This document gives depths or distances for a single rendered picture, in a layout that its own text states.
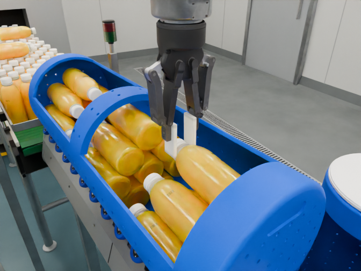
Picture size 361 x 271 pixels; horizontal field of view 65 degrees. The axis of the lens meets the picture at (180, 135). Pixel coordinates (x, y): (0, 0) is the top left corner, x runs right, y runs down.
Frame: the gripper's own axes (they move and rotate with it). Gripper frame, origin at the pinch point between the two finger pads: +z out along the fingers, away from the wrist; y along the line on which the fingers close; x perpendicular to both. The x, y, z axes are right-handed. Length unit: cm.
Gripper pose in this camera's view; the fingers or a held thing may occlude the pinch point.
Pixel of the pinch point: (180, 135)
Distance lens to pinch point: 52.9
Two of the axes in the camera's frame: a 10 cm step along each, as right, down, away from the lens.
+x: -6.0, -4.2, 6.8
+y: 8.0, -3.1, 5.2
